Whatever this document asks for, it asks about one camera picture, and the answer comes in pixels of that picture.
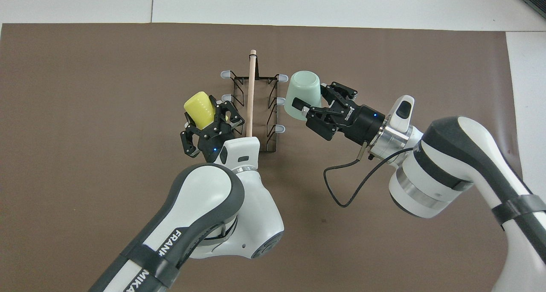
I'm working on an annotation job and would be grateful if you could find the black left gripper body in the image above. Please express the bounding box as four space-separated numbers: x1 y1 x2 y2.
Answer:
198 119 235 162

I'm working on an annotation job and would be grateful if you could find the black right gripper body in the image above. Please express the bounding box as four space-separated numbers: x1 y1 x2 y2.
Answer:
333 105 386 144

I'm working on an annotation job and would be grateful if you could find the yellow plastic cup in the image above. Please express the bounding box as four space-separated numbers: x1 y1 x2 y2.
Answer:
183 92 216 130

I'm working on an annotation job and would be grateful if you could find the light green plastic cup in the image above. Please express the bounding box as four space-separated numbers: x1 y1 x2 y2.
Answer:
284 71 321 120

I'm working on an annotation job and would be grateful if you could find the brown table mat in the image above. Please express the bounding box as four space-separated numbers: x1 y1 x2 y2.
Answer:
0 23 537 292

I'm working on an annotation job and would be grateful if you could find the black wire cup rack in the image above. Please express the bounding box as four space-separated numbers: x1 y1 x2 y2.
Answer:
216 49 289 153

